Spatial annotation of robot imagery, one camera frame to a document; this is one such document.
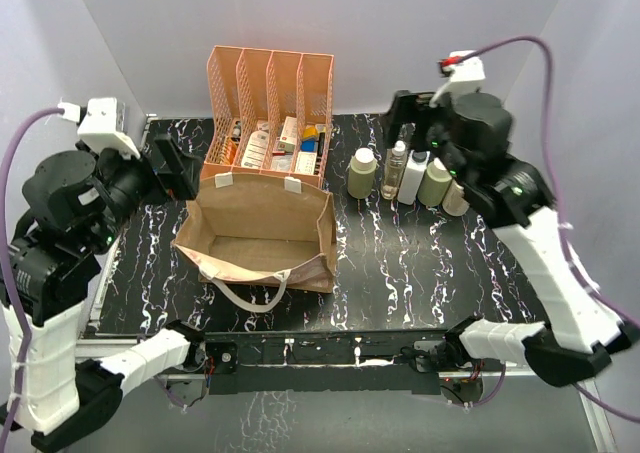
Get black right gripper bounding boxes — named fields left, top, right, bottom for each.
left=379, top=92, right=473, bottom=188

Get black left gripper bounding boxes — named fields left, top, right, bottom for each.
left=81, top=132, right=203, bottom=252

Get clear bottle amber liquid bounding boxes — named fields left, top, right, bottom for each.
left=380, top=140, right=407, bottom=200

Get white bottle dark grey cap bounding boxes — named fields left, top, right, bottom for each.
left=397, top=151, right=429, bottom=205

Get green bottle beige cap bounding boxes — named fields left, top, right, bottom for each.
left=417, top=158, right=452, bottom=207
left=441, top=181, right=469, bottom=217
left=347, top=147, right=377, bottom=199

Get brown canvas tote bag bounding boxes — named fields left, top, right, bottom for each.
left=173, top=172, right=337, bottom=314

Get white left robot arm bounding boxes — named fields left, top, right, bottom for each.
left=1, top=134, right=207, bottom=452

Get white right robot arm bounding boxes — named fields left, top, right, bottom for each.
left=381, top=90, right=639, bottom=387

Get orange items in organizer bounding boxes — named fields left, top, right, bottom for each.
left=217, top=118, right=242, bottom=165

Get white medicine box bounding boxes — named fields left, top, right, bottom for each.
left=240, top=130, right=269, bottom=169

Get yellow blue small boxes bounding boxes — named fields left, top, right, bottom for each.
left=300, top=124, right=327, bottom=156

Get pink plastic file organizer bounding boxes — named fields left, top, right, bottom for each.
left=201, top=45, right=334, bottom=187

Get white red small box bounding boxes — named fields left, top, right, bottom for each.
left=276, top=116, right=298, bottom=153

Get white box with icons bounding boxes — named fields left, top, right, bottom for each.
left=294, top=151, right=317, bottom=175

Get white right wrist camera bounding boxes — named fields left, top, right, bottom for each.
left=429, top=50, right=486, bottom=107

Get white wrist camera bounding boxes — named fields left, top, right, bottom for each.
left=429, top=50, right=486, bottom=107
left=57, top=97, right=140, bottom=160

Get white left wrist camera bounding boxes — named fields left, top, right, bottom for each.
left=57, top=97, right=140, bottom=160

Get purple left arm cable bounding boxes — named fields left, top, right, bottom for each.
left=0, top=106, right=69, bottom=432

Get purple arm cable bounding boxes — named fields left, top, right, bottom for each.
left=0, top=106, right=69, bottom=432
left=449, top=35, right=640, bottom=422

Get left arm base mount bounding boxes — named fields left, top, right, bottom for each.
left=187, top=341, right=238, bottom=376

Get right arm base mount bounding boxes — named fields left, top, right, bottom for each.
left=402, top=340, right=485, bottom=380

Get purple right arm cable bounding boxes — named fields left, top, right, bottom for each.
left=449, top=35, right=640, bottom=422

